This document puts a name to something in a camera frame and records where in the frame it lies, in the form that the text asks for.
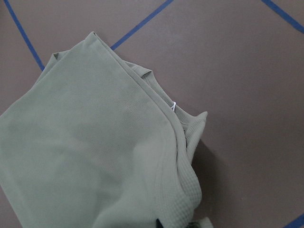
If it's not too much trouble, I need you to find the olive green long-sleeve shirt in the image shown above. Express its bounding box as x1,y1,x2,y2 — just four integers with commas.
0,32,212,228

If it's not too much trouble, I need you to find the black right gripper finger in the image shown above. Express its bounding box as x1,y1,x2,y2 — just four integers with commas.
156,219,162,228

